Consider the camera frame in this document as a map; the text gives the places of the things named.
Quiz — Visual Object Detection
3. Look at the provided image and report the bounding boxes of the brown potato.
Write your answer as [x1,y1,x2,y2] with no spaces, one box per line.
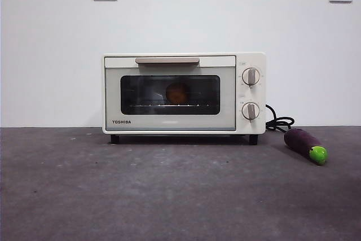
[165,82,190,104]

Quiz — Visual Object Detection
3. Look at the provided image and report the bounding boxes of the glass oven door with handle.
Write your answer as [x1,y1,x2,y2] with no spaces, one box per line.
[104,56,236,133]

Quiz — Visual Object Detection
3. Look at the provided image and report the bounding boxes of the small oven control knob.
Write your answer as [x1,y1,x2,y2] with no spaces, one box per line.
[241,102,261,120]

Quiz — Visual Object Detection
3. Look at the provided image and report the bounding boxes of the large oven control knob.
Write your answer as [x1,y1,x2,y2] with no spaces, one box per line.
[241,67,262,86]

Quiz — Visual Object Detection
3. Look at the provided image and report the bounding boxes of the cream toaster oven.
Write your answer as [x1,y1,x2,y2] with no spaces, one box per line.
[102,52,267,146]

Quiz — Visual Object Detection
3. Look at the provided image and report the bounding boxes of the purple eggplant with green stem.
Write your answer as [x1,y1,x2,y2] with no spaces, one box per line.
[283,128,329,166]

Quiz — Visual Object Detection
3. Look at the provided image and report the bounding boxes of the metal wire oven rack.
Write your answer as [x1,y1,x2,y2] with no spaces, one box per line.
[128,102,211,109]

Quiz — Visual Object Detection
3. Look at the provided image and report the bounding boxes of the black oven power cable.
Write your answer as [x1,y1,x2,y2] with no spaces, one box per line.
[265,104,296,134]

